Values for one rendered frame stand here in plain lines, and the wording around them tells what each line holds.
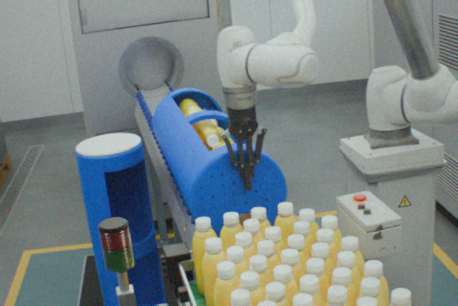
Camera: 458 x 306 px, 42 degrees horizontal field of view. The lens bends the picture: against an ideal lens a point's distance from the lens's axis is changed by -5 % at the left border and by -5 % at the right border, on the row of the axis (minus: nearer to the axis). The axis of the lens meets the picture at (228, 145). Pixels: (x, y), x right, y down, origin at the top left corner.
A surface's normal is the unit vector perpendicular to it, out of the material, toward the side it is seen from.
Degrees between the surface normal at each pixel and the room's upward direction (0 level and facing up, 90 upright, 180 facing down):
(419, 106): 112
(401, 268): 90
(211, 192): 90
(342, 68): 90
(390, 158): 90
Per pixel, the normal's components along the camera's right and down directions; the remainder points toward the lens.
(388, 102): -0.68, 0.22
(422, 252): 0.13, 0.30
